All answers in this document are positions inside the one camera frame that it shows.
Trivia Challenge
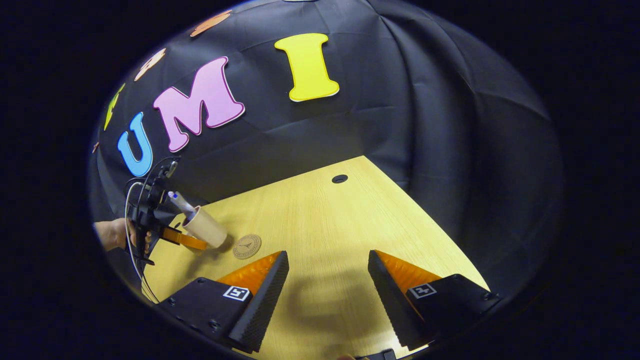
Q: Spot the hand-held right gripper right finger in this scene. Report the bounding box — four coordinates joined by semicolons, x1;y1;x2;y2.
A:
368;250;502;352

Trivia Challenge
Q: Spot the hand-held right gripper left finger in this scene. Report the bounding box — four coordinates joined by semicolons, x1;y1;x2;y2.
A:
159;250;290;354

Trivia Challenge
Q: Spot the beige cup with handle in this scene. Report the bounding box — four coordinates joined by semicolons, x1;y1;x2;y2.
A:
182;205;228;249

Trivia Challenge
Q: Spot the white toothpaste tube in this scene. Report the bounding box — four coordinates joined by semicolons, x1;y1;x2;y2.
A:
167;191;198;219

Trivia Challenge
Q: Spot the round brown coaster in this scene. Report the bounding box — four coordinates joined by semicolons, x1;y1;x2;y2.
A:
232;233;262;260

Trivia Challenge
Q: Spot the wooden desktop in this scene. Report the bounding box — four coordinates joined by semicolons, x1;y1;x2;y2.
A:
142;155;491;360

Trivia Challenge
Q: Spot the black backdrop cloth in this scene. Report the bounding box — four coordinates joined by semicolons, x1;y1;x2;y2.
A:
90;0;566;301

